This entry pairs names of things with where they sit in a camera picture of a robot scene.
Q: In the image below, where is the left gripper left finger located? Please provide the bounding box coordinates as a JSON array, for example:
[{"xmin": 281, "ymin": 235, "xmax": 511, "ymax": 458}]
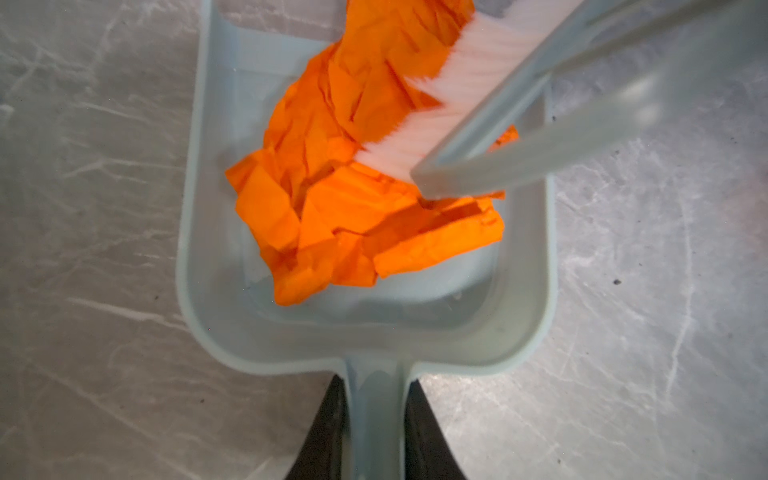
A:
[{"xmin": 285, "ymin": 375, "xmax": 347, "ymax": 480}]

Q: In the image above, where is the grey-blue plastic dustpan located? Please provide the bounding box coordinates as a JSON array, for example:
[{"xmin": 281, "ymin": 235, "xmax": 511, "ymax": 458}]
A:
[{"xmin": 176, "ymin": 1, "xmax": 557, "ymax": 479}]

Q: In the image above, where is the grey-blue hand brush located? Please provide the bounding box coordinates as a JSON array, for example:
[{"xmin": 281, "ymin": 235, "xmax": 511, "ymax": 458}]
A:
[{"xmin": 356, "ymin": 1, "xmax": 767, "ymax": 199}]

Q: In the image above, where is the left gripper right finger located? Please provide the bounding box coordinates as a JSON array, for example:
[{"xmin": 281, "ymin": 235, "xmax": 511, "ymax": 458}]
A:
[{"xmin": 404, "ymin": 380, "xmax": 466, "ymax": 480}]

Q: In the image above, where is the orange paper ball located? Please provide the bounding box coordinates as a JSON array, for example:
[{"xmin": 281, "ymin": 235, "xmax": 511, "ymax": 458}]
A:
[{"xmin": 226, "ymin": 1, "xmax": 504, "ymax": 306}]

